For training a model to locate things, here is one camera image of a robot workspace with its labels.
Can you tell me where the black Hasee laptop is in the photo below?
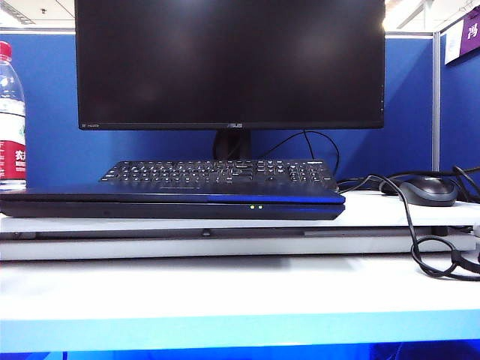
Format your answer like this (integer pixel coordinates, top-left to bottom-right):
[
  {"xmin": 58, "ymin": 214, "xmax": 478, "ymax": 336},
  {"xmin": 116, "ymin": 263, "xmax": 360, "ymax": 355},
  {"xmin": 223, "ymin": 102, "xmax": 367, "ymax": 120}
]
[{"xmin": 0, "ymin": 183, "xmax": 347, "ymax": 221}]

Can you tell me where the black keyboard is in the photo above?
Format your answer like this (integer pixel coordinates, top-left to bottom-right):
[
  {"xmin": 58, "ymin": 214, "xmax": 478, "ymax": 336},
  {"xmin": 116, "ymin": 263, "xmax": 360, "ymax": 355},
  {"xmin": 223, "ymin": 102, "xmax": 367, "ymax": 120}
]
[{"xmin": 97, "ymin": 159, "xmax": 339, "ymax": 191}]

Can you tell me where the white sliding desk tray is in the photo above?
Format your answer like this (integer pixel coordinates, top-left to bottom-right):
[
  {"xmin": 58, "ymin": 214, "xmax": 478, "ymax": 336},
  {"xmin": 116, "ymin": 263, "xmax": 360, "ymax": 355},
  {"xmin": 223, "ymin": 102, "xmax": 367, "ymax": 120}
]
[{"xmin": 0, "ymin": 226, "xmax": 478, "ymax": 262}]

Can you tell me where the black ASUS monitor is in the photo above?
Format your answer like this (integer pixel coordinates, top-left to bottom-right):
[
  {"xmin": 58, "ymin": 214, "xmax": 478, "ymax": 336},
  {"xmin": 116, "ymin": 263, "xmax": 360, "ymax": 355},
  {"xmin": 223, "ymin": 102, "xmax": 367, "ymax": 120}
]
[{"xmin": 73, "ymin": 0, "xmax": 387, "ymax": 161}]

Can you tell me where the black computer mouse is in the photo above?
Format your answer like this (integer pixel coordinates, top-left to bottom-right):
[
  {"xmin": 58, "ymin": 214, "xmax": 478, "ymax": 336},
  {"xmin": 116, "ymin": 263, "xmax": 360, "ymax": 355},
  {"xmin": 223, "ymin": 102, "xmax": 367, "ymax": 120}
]
[{"xmin": 399, "ymin": 175, "xmax": 460, "ymax": 207}]

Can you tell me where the wide blue partition panel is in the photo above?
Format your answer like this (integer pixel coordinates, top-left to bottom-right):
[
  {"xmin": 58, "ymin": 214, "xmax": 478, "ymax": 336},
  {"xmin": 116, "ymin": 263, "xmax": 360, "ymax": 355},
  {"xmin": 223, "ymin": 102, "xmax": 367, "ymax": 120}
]
[{"xmin": 0, "ymin": 32, "xmax": 434, "ymax": 193}]

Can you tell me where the narrow blue partition panel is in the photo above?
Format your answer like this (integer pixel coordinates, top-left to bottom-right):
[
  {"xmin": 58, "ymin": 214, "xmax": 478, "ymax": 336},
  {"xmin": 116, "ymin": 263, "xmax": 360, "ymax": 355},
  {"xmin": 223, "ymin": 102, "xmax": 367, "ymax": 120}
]
[{"xmin": 439, "ymin": 28, "xmax": 480, "ymax": 182}]

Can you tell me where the water bottle with red label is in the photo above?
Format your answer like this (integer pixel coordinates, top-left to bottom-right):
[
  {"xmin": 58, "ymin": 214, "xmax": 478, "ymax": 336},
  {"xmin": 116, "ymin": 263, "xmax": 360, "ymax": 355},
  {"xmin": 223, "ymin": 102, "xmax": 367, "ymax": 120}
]
[{"xmin": 0, "ymin": 40, "xmax": 28, "ymax": 194}]

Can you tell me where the purple and white poster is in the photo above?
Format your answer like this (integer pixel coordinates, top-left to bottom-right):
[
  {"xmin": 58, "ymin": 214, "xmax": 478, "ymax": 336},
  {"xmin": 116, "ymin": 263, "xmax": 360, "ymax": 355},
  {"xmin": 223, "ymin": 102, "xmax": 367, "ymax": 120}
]
[{"xmin": 445, "ymin": 14, "xmax": 480, "ymax": 67}]

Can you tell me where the thin black monitor cable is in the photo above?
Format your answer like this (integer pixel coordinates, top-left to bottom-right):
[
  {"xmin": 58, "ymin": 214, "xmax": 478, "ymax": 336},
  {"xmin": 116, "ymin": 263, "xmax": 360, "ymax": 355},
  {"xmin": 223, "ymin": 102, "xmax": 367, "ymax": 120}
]
[{"xmin": 261, "ymin": 129, "xmax": 341, "ymax": 183}]

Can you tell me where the thick looped black cable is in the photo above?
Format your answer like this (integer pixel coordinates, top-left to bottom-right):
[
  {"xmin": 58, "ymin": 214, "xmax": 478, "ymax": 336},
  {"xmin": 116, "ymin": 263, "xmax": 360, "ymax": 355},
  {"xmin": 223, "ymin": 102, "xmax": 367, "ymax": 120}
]
[{"xmin": 336, "ymin": 174, "xmax": 480, "ymax": 281}]

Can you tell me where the grey aluminium partition post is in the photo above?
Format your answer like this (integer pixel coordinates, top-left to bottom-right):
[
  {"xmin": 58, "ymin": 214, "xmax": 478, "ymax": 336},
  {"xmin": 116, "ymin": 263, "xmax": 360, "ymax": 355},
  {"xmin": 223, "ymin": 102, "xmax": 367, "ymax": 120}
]
[{"xmin": 431, "ymin": 31, "xmax": 442, "ymax": 172}]

